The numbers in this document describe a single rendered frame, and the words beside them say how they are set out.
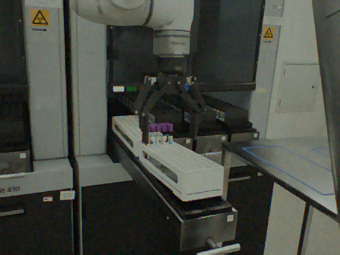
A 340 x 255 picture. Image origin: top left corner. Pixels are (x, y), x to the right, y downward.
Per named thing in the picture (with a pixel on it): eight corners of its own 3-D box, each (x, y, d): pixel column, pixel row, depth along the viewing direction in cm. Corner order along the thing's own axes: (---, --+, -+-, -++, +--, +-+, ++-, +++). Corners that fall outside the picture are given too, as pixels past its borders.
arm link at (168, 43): (196, 32, 79) (196, 57, 80) (180, 35, 87) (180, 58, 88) (161, 29, 75) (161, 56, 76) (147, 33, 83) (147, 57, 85)
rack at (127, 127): (111, 132, 124) (111, 116, 122) (136, 130, 128) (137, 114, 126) (136, 160, 98) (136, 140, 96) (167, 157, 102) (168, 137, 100)
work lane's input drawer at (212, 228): (104, 146, 128) (104, 124, 126) (138, 144, 134) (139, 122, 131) (188, 266, 65) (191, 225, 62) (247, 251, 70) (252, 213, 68)
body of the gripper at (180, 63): (161, 55, 77) (160, 95, 79) (193, 56, 81) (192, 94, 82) (149, 56, 84) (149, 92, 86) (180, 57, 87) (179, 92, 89)
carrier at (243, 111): (243, 122, 142) (246, 108, 141) (247, 124, 140) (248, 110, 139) (221, 124, 138) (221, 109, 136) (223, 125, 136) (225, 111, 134)
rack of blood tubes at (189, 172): (138, 163, 96) (138, 142, 95) (169, 159, 100) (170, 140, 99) (183, 201, 69) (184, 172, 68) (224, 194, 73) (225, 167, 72)
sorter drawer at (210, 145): (138, 113, 185) (138, 97, 182) (161, 112, 190) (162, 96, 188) (200, 158, 121) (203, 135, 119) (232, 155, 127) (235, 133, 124)
